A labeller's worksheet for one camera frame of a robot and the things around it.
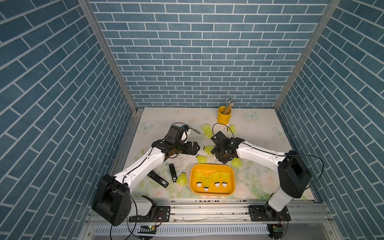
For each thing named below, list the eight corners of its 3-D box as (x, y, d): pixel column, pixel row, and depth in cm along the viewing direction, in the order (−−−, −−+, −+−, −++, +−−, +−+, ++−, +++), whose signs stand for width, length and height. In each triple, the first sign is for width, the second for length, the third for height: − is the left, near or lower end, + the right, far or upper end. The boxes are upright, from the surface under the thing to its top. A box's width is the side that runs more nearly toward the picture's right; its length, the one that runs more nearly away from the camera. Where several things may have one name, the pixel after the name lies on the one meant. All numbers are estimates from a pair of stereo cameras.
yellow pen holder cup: (217, 124, 113) (219, 113, 104) (216, 115, 119) (218, 104, 110) (228, 124, 113) (231, 114, 104) (227, 116, 119) (229, 105, 110)
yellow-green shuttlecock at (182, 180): (177, 185, 85) (176, 184, 83) (178, 172, 90) (178, 171, 88) (187, 185, 85) (186, 184, 83) (187, 172, 90) (187, 171, 88)
